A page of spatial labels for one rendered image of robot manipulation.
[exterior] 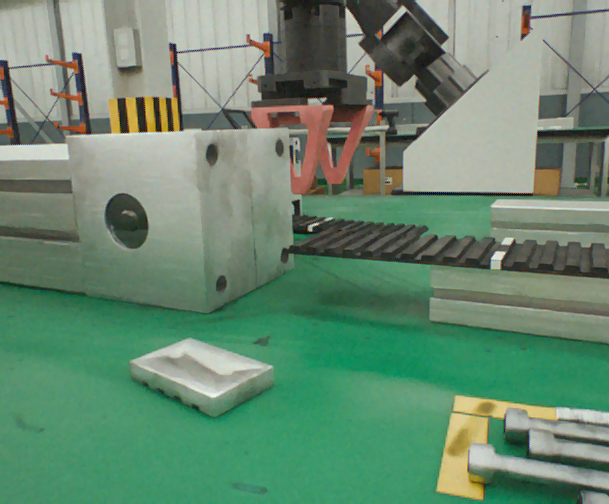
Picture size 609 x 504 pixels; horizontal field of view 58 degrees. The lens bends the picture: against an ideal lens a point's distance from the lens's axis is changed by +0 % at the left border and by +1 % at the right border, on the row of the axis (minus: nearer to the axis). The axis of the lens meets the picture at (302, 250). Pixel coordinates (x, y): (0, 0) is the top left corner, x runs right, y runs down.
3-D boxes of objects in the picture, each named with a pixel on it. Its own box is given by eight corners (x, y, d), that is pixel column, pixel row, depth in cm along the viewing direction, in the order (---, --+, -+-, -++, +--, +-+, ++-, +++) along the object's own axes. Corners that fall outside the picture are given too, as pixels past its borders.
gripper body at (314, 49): (255, 99, 46) (250, 4, 44) (307, 101, 55) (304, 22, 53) (326, 94, 43) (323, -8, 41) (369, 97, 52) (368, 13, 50)
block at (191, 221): (310, 261, 40) (305, 127, 38) (207, 314, 29) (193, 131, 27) (209, 252, 44) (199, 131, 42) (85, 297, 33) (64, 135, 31)
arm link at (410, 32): (455, 62, 87) (429, 87, 90) (412, 16, 88) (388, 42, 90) (447, 55, 79) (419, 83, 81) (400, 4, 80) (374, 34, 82)
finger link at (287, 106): (253, 196, 47) (246, 82, 45) (291, 186, 53) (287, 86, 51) (326, 198, 44) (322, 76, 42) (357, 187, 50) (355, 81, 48)
